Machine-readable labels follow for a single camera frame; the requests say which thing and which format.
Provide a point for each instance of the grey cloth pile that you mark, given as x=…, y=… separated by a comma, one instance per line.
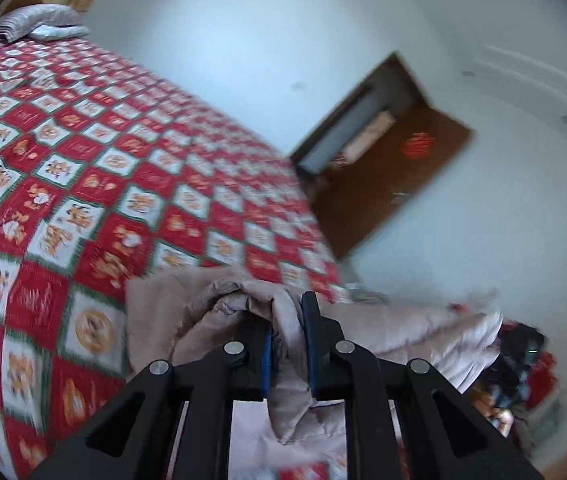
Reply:
x=366, y=294

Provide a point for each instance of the brown door frame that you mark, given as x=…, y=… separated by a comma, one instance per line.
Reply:
x=343, y=110

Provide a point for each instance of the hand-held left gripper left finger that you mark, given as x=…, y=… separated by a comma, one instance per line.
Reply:
x=265, y=370

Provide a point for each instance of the pale pink puffer jacket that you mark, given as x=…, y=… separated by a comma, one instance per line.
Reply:
x=403, y=335

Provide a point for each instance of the red paper door decoration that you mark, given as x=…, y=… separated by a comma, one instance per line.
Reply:
x=417, y=145

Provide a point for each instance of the striped pillow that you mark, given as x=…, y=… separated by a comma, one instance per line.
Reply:
x=38, y=22

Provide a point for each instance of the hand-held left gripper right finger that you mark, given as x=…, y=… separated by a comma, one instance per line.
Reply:
x=309, y=360

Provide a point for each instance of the brown wooden door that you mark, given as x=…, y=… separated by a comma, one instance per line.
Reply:
x=393, y=180

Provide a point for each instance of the red checked printed bedspread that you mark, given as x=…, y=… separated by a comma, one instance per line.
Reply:
x=88, y=160

